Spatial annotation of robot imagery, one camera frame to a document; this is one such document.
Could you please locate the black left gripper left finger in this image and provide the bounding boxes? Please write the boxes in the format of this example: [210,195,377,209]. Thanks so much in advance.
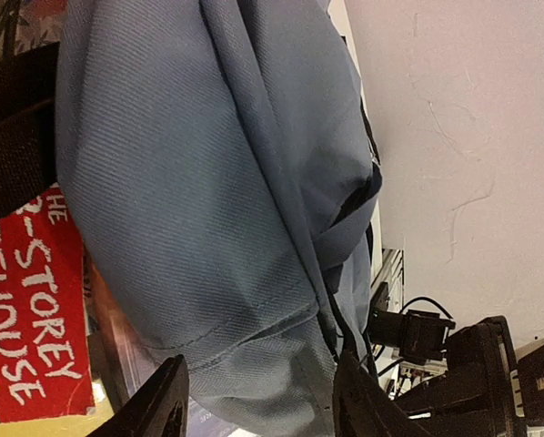
[88,355,189,437]

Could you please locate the blue grey backpack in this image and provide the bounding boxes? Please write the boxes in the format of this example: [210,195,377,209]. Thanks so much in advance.
[55,1,381,436]

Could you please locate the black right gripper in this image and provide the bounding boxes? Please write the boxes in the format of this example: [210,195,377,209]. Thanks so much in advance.
[396,316,544,436]

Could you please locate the red floral book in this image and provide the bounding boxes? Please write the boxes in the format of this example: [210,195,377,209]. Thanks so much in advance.
[0,185,95,423]

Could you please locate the yellow book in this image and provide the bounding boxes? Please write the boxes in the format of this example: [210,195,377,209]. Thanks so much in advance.
[0,410,113,437]

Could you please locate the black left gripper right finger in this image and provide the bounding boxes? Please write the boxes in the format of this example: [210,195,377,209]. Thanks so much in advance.
[333,351,430,437]

